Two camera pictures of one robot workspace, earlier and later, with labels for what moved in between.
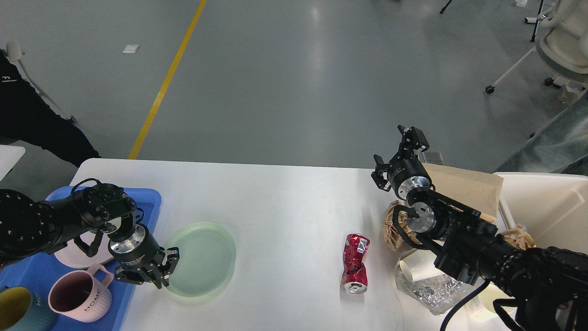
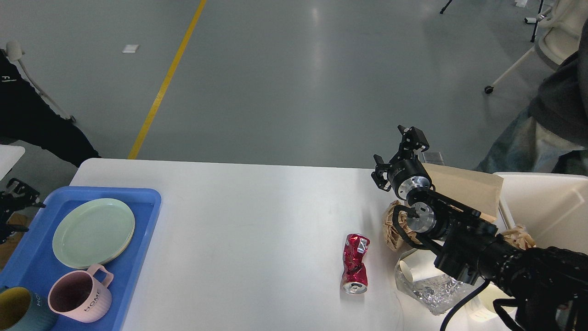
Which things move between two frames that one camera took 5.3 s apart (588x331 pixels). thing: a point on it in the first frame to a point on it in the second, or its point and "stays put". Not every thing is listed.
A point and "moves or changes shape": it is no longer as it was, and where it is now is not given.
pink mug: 81,296 stays put
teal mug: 22,309 stays put
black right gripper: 408,173 stays put
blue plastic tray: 38,273 stays put
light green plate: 206,259 moves or changes shape
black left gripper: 141,251 to 24,196
